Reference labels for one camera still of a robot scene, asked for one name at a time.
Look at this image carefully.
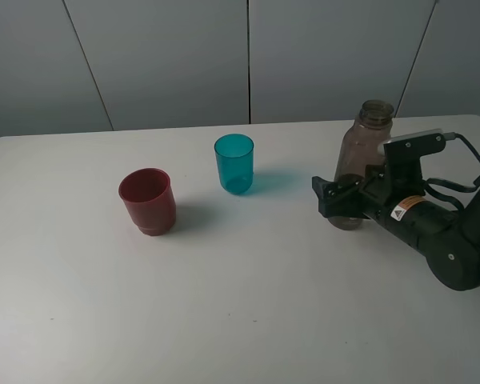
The red plastic cup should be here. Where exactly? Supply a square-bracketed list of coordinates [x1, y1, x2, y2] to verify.
[118, 168, 176, 236]

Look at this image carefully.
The teal transparent plastic cup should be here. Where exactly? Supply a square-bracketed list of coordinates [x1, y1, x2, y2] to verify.
[214, 134, 254, 194]

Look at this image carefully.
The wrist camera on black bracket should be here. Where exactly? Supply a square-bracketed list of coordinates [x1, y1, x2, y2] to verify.
[378, 129, 446, 190]

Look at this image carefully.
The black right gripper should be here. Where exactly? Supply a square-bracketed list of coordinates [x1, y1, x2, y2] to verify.
[311, 164, 426, 232]

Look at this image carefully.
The brown transparent water bottle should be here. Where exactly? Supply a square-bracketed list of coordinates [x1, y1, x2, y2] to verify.
[326, 99, 396, 232]

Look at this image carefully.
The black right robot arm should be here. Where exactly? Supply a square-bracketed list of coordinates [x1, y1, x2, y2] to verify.
[311, 161, 480, 291]

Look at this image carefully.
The black camera cable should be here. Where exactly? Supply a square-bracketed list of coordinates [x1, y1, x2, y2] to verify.
[419, 131, 480, 209]

